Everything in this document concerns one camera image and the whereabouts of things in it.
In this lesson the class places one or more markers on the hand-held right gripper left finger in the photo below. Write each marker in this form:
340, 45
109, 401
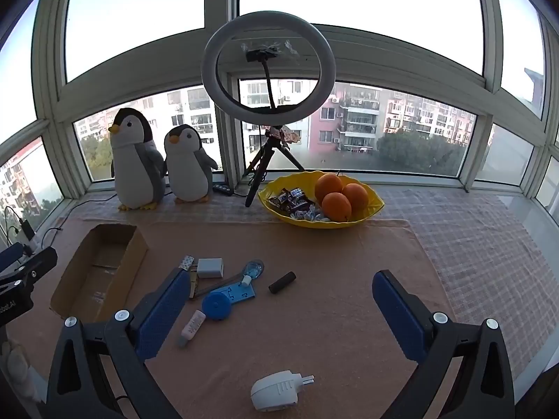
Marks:
161, 310

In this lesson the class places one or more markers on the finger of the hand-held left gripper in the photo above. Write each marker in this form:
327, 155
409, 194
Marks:
11, 254
39, 264

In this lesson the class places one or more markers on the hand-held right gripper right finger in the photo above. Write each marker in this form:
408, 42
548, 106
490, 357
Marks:
397, 314

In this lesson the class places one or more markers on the white tube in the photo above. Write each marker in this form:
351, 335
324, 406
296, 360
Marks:
192, 327

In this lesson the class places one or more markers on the wooden clothespin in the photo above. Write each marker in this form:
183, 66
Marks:
193, 286

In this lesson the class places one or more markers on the blue round lid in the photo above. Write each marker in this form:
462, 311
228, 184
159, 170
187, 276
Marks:
217, 305

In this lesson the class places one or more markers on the cardboard box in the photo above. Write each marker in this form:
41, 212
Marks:
131, 255

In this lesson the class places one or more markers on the white power adapter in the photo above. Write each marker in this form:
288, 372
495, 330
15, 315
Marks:
209, 267

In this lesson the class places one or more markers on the white plug-in device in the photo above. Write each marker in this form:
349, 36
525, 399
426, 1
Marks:
277, 395

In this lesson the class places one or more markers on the person's left hand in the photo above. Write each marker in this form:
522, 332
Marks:
15, 366

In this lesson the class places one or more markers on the black power bank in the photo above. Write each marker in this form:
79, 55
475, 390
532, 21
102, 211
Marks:
28, 229

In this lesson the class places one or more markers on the patterned lighter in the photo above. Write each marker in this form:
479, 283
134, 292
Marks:
187, 263

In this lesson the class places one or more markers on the grey round-headed stick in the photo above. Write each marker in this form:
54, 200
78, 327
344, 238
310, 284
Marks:
218, 284

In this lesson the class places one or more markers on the pink blanket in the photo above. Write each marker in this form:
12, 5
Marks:
327, 292

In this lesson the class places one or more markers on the blue plastic ruler card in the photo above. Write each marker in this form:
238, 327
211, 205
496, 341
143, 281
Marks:
236, 292

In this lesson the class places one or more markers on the checked cloth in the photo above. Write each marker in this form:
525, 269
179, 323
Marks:
471, 248

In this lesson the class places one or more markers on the black cylinder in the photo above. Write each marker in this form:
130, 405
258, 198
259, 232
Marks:
281, 282

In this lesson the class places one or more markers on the orange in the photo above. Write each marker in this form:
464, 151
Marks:
328, 185
336, 207
357, 195

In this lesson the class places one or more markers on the clear wrapped candies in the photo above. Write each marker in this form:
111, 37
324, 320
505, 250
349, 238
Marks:
310, 215

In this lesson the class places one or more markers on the large penguin plush toy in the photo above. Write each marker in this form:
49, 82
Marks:
135, 161

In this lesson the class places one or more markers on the brown chocolate bar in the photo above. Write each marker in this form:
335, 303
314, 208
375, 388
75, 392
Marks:
278, 201
303, 205
298, 193

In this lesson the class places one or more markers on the small penguin plush toy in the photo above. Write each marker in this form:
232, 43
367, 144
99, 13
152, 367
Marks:
187, 166

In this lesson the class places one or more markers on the yellow leaf-shaped bowl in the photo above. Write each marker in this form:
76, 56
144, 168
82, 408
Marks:
279, 218

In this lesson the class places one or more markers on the red patterned wrapper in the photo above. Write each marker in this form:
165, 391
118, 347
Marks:
286, 135

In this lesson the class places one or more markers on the black gooseneck phone holder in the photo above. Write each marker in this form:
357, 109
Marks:
262, 55

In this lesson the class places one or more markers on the black inline switch remote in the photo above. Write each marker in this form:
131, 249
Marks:
222, 189

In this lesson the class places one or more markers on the white window frame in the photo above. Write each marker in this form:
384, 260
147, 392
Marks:
222, 8

